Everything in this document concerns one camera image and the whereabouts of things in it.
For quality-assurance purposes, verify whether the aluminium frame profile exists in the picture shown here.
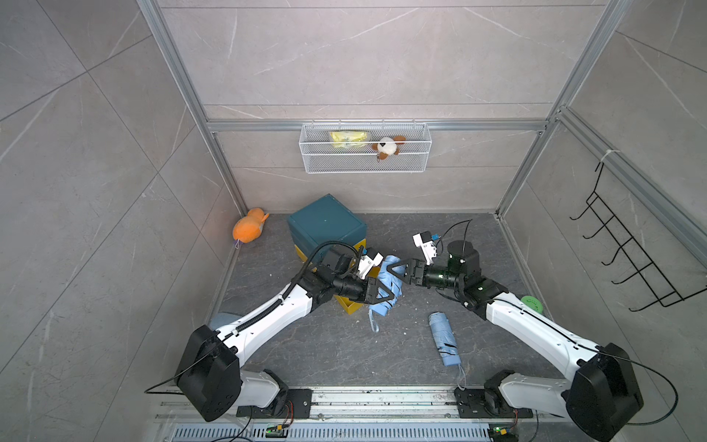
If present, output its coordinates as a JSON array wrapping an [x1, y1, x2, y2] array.
[[138, 1, 706, 263]]

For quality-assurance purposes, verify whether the green round lid container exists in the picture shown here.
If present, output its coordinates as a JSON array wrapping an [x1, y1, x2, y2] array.
[[520, 296, 544, 316]]

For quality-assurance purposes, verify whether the yellow packet in basket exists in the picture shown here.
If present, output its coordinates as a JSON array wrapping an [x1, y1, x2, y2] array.
[[329, 131, 370, 149]]

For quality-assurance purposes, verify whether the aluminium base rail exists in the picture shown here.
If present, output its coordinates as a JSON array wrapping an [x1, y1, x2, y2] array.
[[143, 386, 588, 441]]

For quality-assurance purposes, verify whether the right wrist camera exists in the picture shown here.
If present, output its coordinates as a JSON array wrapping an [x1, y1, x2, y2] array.
[[412, 231, 439, 265]]

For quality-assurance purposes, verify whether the brown white plush dog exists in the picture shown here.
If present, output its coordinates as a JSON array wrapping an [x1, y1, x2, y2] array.
[[372, 136, 406, 161]]

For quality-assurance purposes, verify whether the black wall hook rack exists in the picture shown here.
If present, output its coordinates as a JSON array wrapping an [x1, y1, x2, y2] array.
[[570, 162, 706, 313]]

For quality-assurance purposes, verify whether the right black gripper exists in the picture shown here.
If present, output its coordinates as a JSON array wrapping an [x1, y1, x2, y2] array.
[[387, 260, 462, 293]]

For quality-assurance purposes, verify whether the blue umbrella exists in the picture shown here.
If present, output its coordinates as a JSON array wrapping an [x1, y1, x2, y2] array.
[[368, 255, 404, 333], [428, 312, 461, 366]]

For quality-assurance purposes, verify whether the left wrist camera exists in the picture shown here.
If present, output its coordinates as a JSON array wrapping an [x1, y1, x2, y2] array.
[[356, 248, 384, 280]]

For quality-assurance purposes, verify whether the orange plush toy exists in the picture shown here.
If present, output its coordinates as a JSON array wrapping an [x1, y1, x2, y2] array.
[[232, 208, 270, 244]]

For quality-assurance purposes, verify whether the blue grey sponge pad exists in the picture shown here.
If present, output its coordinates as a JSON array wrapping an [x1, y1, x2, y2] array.
[[209, 312, 241, 330]]

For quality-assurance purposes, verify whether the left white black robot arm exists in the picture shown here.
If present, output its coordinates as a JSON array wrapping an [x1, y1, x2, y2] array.
[[171, 241, 400, 422]]

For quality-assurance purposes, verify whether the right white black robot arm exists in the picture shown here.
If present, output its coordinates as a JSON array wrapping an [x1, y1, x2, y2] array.
[[380, 259, 644, 441]]

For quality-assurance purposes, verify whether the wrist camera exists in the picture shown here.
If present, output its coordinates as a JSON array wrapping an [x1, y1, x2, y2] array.
[[412, 231, 439, 265], [356, 248, 384, 280]]

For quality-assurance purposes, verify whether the white wire wall basket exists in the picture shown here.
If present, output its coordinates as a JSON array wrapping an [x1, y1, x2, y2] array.
[[299, 121, 433, 174]]

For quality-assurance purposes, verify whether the teal drawer cabinet yellow base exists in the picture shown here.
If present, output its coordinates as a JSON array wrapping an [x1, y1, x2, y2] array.
[[281, 194, 367, 318]]

